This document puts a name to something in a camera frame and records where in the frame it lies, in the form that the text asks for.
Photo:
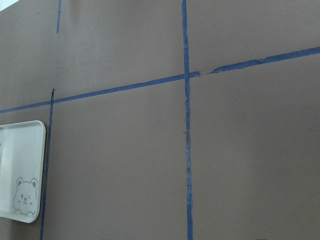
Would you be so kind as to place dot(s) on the white rectangular bear plate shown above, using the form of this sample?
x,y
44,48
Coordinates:
x,y
22,148

